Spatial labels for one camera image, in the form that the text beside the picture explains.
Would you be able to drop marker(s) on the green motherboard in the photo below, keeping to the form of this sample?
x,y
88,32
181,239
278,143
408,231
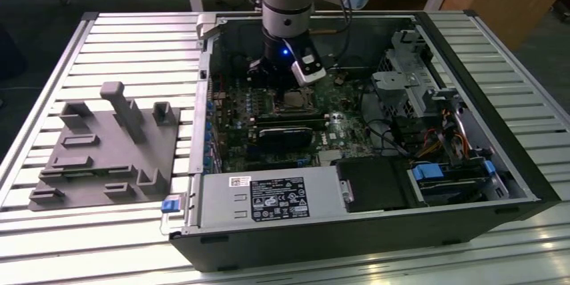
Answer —
x,y
352,131

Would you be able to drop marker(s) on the black CPU socket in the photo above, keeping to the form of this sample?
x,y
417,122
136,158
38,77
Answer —
x,y
273,109

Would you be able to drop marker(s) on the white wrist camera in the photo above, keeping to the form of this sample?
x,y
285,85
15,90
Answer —
x,y
309,71

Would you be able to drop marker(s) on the metal drive cage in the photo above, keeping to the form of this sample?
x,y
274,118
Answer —
x,y
397,79

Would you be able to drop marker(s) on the dark hard disk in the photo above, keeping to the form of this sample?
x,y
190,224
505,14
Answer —
x,y
451,188

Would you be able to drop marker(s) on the black drive bay box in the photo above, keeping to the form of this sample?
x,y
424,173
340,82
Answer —
x,y
375,185

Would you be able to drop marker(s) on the black open PC case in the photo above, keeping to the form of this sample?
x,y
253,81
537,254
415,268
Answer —
x,y
312,248

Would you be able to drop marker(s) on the blue case latch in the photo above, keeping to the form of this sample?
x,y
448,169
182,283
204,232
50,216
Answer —
x,y
169,206

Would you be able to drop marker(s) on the blue disk carrier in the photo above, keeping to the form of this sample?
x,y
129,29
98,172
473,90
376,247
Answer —
x,y
428,173

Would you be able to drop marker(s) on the grey parts rack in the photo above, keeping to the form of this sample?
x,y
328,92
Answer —
x,y
102,151

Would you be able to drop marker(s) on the silver square CPU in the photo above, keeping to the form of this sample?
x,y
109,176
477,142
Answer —
x,y
298,98

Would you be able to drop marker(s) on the black graphics card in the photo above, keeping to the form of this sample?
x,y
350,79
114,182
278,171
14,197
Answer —
x,y
285,139

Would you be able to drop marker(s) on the blue plastic clip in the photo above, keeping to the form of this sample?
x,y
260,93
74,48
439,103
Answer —
x,y
491,169

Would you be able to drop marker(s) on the grey power supply unit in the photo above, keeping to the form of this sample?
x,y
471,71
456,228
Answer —
x,y
222,205

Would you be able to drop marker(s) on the black RAM stick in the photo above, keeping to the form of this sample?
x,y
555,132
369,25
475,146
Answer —
x,y
290,118
294,125

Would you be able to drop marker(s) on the silver chipset heat sink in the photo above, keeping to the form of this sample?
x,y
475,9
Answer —
x,y
330,157

